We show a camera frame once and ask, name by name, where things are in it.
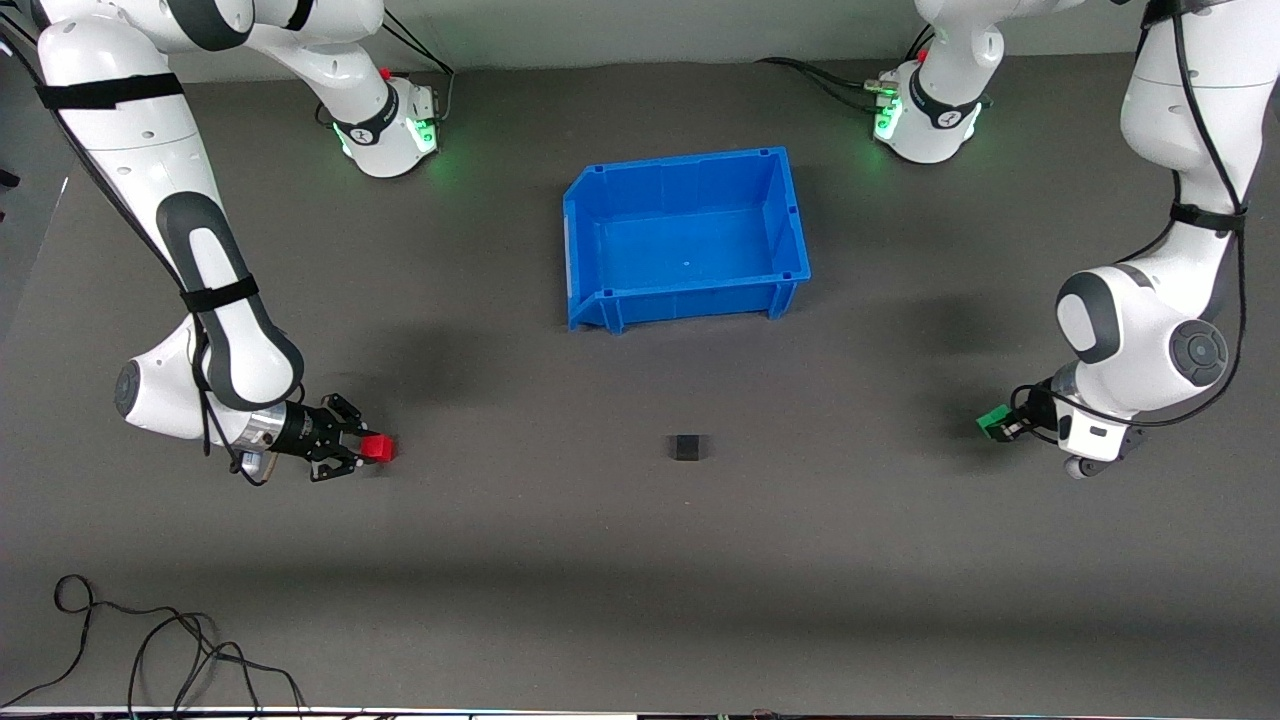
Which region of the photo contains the black right arm base cable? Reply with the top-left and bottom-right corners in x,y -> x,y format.
380,10 -> 456,121

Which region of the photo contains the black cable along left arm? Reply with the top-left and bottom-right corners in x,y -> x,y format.
1010,0 -> 1251,431

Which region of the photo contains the blue plastic storage bin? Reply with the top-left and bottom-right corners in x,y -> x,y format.
562,146 -> 812,335

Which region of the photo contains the loose black cable on table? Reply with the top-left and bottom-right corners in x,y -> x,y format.
0,574 -> 309,713

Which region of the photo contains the black arm base cable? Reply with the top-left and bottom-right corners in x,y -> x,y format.
755,57 -> 891,113
380,10 -> 456,121

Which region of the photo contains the black cable along right arm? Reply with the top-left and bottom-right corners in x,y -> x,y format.
0,10 -> 271,488

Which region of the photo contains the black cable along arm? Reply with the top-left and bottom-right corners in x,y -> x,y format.
1010,0 -> 1251,431
0,10 -> 271,488

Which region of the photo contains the black left arm base cable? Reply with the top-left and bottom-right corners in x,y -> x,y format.
755,57 -> 891,113

